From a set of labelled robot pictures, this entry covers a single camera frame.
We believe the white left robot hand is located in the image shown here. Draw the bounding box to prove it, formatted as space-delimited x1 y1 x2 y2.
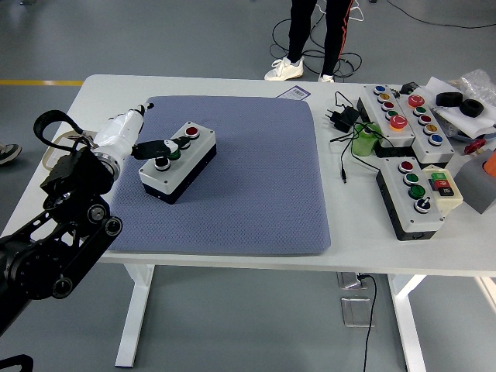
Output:
92 101 184 164

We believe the four-button control box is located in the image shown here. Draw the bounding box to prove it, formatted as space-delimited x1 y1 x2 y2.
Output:
138 121 217 205

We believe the five-button box with red mushroom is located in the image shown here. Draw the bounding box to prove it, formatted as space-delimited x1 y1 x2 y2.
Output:
356 84 417 158
394 92 456 166

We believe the four-button box with selector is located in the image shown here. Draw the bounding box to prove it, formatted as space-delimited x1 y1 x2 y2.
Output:
375 157 446 242

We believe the beige shallow tray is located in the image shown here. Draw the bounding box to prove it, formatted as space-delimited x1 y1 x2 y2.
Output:
41 129 98 171

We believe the yellow floor tape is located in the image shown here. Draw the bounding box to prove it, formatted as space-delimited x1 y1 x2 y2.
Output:
0 79 84 87

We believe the bystander's dark shoe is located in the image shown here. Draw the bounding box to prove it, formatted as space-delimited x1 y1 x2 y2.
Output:
0 142 23 166

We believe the blue-grey textured mat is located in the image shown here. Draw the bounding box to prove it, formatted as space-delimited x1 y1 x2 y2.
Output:
102 95 332 257

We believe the white table leg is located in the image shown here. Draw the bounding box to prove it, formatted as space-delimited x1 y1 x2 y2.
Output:
115 263 156 368
387 274 429 372

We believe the purple-edged barcode label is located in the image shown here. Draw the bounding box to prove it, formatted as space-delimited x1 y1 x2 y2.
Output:
277 84 311 101

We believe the person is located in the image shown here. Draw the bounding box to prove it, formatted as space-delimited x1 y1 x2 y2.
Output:
264 0 356 84

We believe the green plastic cylinder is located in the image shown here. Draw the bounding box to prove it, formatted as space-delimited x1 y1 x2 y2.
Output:
350 121 383 158

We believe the silver floor outlet box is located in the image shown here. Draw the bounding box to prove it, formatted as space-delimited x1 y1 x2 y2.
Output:
336 272 367 290

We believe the silver floor cover plate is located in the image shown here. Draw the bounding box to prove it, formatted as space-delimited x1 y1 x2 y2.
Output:
340 296 376 329

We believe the white paper sheet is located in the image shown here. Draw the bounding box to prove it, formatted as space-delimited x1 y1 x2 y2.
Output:
424 76 496 140

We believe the grey block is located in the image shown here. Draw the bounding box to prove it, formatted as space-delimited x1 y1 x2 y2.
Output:
453 149 496 215

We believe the clear bubble wrap bag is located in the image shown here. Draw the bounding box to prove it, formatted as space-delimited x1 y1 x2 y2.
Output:
449 68 496 102

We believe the orange object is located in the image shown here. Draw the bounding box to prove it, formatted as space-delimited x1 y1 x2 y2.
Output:
482 149 496 177

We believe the black power adapter with cord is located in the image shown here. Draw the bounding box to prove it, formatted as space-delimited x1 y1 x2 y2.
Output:
323 91 396 184

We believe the black braided cable loop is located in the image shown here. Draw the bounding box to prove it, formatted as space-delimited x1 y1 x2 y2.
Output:
0 354 35 372

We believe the black coiled floor cable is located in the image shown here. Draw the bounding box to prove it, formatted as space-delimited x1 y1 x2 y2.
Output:
269 0 363 81

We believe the white floor cable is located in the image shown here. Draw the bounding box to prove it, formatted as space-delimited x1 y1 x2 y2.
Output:
312 0 365 22

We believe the black outlet power cable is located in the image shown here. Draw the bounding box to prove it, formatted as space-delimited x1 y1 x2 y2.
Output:
358 274 377 372

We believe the black foam ring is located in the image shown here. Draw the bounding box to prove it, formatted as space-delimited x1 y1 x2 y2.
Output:
436 91 464 108
459 98 485 117

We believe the beige rocker switch box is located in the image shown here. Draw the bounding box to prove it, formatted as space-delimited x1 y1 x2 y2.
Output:
421 164 464 217

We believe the long black floor cable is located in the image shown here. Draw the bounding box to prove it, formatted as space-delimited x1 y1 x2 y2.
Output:
386 0 496 29

